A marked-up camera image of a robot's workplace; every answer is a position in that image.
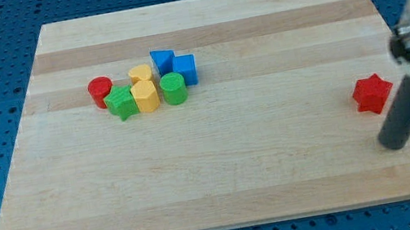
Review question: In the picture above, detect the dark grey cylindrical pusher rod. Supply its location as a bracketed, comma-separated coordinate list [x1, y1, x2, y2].
[377, 75, 410, 150]

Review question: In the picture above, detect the red star block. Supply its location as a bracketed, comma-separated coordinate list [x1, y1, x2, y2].
[352, 73, 393, 114]

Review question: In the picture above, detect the green star block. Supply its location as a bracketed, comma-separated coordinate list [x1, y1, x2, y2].
[104, 85, 139, 122]

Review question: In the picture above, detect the light wooden board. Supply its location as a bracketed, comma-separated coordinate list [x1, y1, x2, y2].
[0, 0, 410, 230]

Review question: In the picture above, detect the blue cube block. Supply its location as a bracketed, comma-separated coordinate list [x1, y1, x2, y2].
[172, 54, 199, 86]

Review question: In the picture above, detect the green cylinder block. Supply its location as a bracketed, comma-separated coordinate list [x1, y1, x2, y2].
[160, 72, 188, 105]

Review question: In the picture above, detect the blue triangle block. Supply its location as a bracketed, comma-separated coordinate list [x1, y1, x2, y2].
[150, 50, 175, 77]

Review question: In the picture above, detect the yellow pentagon block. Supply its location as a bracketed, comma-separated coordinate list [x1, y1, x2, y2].
[130, 80, 160, 113]

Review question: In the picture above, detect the yellow heart block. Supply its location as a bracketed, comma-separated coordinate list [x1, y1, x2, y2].
[127, 64, 154, 85]

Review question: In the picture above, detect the red cylinder block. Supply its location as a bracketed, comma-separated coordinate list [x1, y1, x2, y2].
[87, 76, 112, 109]

